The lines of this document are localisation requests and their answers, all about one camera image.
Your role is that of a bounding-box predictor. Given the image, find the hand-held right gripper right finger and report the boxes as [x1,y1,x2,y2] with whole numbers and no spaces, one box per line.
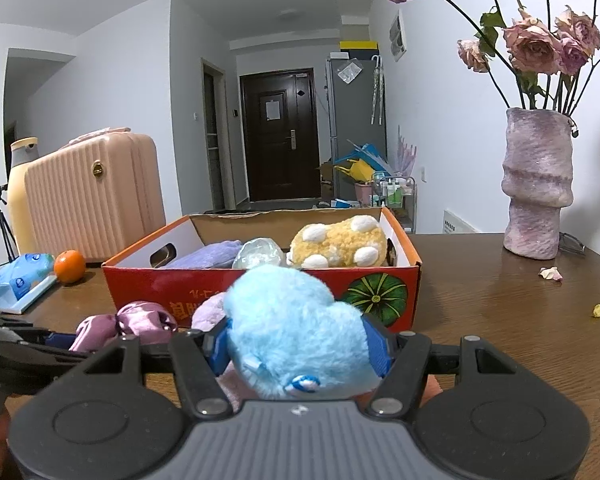
[362,315,542,418]

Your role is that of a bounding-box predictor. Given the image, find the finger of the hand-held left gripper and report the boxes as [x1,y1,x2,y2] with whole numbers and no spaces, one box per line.
[30,329,83,352]
[0,341,126,395]

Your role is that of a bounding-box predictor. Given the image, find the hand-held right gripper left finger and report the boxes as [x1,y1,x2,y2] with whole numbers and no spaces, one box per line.
[59,319,234,420]

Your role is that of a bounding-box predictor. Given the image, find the purple satin scrunchie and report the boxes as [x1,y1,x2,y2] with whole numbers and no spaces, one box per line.
[70,301,178,353]

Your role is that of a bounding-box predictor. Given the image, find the light blue plush toy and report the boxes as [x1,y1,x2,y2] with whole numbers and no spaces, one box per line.
[222,265,383,401]

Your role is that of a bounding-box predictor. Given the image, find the orange cardboard box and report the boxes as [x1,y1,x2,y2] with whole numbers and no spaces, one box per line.
[101,206,423,333]

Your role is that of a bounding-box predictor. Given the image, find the purple sachet pillow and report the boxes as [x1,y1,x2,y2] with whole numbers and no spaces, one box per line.
[166,240,243,269]

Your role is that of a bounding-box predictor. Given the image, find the clear plastic bag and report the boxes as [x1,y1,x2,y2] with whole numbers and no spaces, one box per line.
[232,236,287,270]

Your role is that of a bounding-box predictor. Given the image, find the yellow plush toy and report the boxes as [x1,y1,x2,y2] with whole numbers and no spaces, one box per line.
[286,215,388,269]

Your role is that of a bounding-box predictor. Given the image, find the blue soft tissue pack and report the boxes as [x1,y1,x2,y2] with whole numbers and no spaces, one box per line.
[0,253,58,313]

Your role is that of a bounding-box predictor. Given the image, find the red sponge block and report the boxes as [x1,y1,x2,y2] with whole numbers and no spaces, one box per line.
[420,376,443,406]

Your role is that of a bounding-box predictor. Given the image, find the orange fruit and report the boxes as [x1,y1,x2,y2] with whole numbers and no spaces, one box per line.
[54,249,87,286]

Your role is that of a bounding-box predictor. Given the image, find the black tripod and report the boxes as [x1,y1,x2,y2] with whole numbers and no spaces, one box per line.
[0,185,20,266]

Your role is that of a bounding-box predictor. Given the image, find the yellow thermos bottle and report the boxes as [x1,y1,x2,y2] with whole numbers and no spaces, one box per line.
[6,137,41,256]

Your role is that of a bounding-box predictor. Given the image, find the pink ribbed suitcase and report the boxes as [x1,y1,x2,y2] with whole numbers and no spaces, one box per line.
[24,127,167,261]

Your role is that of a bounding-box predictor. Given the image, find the metal storage trolley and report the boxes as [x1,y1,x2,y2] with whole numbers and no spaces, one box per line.
[372,172,418,233]

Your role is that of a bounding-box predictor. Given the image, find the open brown carton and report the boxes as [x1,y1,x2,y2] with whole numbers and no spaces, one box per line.
[319,160,337,198]

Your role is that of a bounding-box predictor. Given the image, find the blue yellow bag pile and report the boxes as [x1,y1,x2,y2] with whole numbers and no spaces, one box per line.
[334,141,393,183]

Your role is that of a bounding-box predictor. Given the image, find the dark brown entrance door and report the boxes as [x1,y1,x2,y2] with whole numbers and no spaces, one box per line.
[239,67,321,202]

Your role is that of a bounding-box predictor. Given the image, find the purple plastic hangers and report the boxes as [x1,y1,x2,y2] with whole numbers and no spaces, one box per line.
[396,125,418,176]

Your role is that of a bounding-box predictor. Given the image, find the side room door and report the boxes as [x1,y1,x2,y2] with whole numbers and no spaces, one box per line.
[201,58,231,211]

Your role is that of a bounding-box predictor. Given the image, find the purple ceramic vase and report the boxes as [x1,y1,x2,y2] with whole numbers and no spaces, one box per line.
[501,107,574,261]

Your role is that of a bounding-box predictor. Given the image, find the grey refrigerator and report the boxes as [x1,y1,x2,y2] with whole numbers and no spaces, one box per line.
[326,57,388,201]

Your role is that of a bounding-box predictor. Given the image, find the white folded umbrella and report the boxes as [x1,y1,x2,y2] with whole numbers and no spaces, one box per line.
[370,55,385,126]

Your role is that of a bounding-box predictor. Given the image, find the dried pink rose bouquet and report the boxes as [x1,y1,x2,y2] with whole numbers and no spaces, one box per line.
[378,0,600,116]

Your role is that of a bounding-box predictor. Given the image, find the dark cable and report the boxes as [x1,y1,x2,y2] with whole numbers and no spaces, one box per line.
[559,231,586,255]

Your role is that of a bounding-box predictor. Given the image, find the white wall electrical panel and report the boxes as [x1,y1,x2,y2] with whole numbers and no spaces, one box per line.
[389,12,408,61]

